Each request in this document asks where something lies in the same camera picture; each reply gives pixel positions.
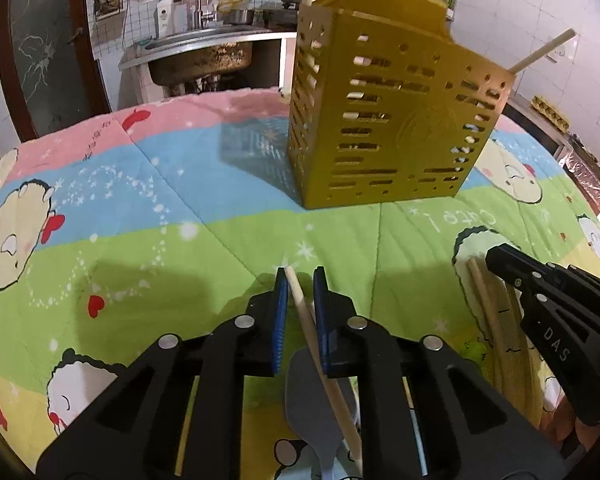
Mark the dark wooden glass door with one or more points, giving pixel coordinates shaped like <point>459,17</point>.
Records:
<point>45,50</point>

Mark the egg carton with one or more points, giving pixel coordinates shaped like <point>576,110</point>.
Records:
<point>550,110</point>

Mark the steel kitchen sink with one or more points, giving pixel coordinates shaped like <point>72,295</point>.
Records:
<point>200,60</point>

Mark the grey spoon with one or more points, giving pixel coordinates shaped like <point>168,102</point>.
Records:
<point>305,400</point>

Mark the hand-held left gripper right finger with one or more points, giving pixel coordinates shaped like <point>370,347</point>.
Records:
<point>322,325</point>

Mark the small metal bowl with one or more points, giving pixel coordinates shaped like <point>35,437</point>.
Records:
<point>240,16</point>

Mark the white soap bottle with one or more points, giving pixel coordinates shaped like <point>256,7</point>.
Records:
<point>164,15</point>

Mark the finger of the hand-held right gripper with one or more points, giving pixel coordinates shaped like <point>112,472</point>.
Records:
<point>595,295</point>
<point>555,340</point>

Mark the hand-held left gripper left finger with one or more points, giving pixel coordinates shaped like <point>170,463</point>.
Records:
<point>281,320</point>

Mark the silver foil sheet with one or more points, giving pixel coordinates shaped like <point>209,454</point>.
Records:
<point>595,175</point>

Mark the gold perforated utensil holder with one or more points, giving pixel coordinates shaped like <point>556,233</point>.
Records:
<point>380,135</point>

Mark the printed cartoon blanket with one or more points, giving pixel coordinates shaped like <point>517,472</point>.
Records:
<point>130,210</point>

